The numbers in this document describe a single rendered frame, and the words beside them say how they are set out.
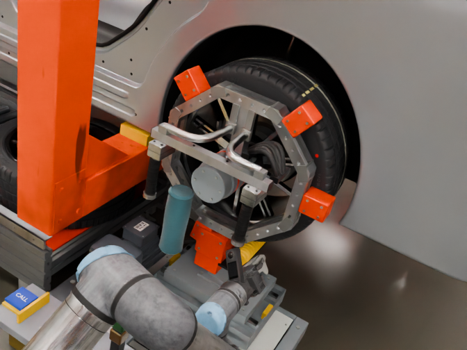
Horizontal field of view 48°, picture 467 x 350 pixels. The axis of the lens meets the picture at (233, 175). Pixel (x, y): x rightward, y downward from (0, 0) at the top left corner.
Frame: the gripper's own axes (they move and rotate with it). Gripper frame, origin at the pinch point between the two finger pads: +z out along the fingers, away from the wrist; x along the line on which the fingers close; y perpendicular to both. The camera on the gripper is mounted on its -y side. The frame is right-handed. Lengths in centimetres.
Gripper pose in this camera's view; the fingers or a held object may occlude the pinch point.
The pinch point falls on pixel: (260, 255)
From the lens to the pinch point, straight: 180.5
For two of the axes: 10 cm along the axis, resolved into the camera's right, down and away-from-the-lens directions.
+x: 7.6, -2.9, -5.8
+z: 4.8, -3.6, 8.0
